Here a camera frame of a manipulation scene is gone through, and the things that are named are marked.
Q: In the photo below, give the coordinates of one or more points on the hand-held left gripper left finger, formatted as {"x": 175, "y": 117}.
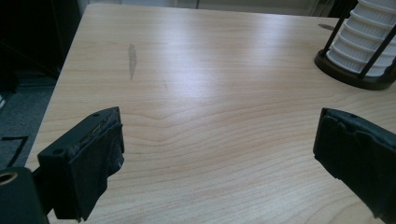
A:
{"x": 84, "y": 161}

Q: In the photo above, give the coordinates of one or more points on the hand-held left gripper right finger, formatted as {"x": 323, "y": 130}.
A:
{"x": 358, "y": 155}

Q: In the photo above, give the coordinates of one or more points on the dark brown cup holder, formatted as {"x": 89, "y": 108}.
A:
{"x": 339, "y": 73}

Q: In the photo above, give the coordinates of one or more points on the stack of white paper cups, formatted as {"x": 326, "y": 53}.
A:
{"x": 361, "y": 40}

